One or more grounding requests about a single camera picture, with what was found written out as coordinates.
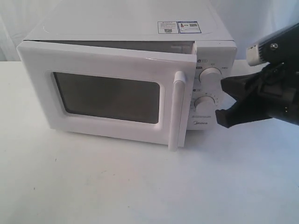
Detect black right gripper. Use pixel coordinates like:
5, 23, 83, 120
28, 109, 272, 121
215, 63, 299, 128

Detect white microwave oven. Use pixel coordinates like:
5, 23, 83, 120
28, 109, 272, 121
17, 41, 197, 151

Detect white microwave oven body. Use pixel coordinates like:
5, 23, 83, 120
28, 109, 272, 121
23, 0, 236, 130

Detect upper white control knob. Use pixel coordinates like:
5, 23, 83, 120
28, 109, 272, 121
199, 67, 222, 85

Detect white control knob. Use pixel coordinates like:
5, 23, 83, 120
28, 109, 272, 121
199, 67, 222, 85
194, 96, 215, 113

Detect lower white control knob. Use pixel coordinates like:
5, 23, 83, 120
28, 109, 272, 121
194, 96, 215, 113

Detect blue white warning sticker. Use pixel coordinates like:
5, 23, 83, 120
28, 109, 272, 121
157, 21, 201, 34

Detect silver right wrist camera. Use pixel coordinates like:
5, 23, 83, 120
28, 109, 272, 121
247, 22, 299, 67

